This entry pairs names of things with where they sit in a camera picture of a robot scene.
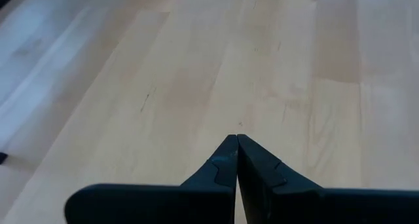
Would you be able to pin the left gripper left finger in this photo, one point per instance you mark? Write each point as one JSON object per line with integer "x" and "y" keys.
{"x": 163, "y": 204}

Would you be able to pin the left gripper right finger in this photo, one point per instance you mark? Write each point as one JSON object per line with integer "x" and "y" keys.
{"x": 311, "y": 207}

